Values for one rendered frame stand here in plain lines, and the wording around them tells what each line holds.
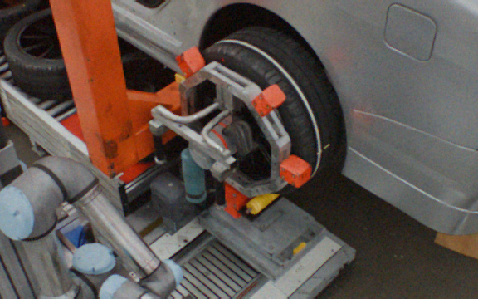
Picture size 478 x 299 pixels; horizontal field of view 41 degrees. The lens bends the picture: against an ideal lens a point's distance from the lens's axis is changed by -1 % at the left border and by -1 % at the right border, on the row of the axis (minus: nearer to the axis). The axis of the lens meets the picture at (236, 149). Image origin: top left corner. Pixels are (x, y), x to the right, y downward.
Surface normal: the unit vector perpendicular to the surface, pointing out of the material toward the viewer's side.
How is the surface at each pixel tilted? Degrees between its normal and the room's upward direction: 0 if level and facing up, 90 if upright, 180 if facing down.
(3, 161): 90
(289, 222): 0
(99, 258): 7
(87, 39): 90
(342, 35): 90
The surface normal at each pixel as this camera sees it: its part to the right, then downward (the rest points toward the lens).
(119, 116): 0.72, 0.47
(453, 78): -0.70, 0.50
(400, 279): -0.02, -0.72
